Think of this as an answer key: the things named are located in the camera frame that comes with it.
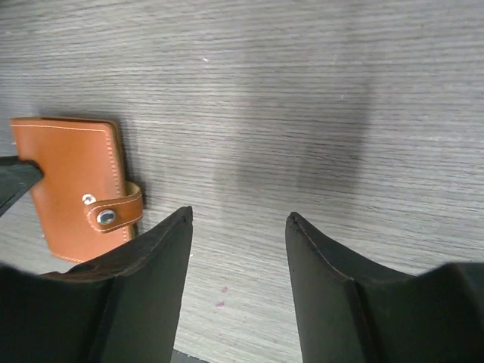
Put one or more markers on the brown leather card holder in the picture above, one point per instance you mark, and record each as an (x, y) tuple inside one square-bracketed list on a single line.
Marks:
[(85, 204)]

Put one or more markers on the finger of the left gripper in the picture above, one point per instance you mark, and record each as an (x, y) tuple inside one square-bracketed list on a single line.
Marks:
[(16, 178)]

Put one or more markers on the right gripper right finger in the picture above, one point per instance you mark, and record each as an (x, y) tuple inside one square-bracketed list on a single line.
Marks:
[(352, 309)]

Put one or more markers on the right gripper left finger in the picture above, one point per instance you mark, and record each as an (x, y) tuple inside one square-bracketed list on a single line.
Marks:
[(123, 306)]

